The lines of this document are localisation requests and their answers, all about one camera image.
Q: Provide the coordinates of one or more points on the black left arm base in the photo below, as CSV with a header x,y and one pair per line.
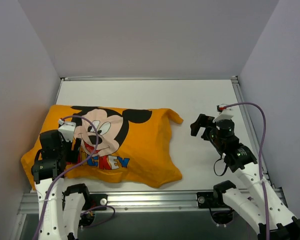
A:
x,y
93,200

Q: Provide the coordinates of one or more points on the aluminium front rail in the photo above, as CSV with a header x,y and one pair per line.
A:
x,y
154,201

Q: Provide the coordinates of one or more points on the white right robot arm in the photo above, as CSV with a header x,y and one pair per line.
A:
x,y
265,212

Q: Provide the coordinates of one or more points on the aluminium right side rail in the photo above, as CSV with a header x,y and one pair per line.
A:
x,y
246,116

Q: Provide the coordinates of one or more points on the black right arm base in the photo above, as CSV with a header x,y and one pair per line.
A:
x,y
221,214

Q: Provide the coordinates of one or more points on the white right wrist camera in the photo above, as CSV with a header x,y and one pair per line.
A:
x,y
224,113

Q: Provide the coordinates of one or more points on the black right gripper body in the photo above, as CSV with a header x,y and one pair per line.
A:
x,y
207,128

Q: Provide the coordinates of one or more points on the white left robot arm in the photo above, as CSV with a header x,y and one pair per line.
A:
x,y
59,210

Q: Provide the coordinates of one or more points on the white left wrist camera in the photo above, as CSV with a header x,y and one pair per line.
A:
x,y
66,128

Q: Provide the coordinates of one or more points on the aluminium back rail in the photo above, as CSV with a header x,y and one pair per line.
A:
x,y
140,78

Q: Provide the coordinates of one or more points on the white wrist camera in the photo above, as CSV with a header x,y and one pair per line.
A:
x,y
224,113
66,128

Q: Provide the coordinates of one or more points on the aluminium rail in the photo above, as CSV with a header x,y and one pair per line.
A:
x,y
154,201
246,116
140,78

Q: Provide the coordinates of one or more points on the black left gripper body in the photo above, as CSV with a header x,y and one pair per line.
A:
x,y
71,152

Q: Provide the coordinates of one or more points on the yellow Mickey Mouse pillowcase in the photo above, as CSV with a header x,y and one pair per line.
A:
x,y
120,144

